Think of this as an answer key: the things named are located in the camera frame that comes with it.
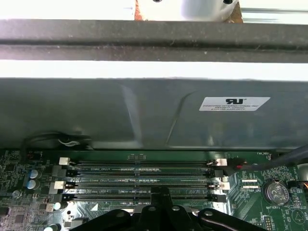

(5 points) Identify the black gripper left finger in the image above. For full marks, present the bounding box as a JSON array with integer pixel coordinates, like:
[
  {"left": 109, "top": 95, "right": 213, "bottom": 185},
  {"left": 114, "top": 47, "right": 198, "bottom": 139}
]
[{"left": 69, "top": 187, "right": 162, "bottom": 231}]

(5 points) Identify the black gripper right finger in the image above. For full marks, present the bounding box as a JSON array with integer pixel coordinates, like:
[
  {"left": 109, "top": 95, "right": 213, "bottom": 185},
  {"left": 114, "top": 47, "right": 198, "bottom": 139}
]
[{"left": 161, "top": 187, "right": 265, "bottom": 231}]

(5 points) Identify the black-clip RAM slot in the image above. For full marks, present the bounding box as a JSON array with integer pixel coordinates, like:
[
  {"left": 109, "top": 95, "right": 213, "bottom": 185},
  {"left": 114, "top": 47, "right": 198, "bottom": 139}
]
[
  {"left": 51, "top": 165, "right": 226, "bottom": 179},
  {"left": 61, "top": 190, "right": 228, "bottom": 203}
]

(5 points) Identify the white-clip RAM slot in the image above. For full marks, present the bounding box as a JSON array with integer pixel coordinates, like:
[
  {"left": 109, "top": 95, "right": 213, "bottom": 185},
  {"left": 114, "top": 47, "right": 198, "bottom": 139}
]
[
  {"left": 49, "top": 180, "right": 231, "bottom": 194},
  {"left": 59, "top": 157, "right": 228, "bottom": 168}
]

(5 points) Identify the green motherboard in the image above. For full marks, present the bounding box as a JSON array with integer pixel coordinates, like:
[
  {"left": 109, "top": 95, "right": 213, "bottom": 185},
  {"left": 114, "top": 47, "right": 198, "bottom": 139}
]
[{"left": 0, "top": 148, "right": 308, "bottom": 231}]

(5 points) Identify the silver coin battery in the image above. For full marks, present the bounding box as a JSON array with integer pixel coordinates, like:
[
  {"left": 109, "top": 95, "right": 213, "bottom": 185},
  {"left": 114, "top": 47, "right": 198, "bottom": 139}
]
[{"left": 264, "top": 180, "right": 291, "bottom": 205}]

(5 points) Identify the black PC case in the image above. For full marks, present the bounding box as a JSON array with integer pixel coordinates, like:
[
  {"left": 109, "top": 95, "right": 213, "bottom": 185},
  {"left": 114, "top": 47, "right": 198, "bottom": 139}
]
[{"left": 0, "top": 18, "right": 308, "bottom": 154}]

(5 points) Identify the white case label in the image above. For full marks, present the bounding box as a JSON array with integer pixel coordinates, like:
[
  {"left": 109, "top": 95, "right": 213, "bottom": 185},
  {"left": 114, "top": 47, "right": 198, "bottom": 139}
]
[{"left": 199, "top": 96, "right": 271, "bottom": 112}]

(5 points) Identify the black wire loop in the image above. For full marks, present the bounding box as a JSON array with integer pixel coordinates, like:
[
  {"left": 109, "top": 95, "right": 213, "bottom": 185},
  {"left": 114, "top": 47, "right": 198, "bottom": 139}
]
[{"left": 21, "top": 131, "right": 93, "bottom": 157}]

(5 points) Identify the thick black sleeved cable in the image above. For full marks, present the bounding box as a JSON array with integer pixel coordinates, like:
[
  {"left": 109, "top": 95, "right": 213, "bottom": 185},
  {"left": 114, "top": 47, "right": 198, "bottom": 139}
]
[{"left": 230, "top": 144, "right": 308, "bottom": 172}]

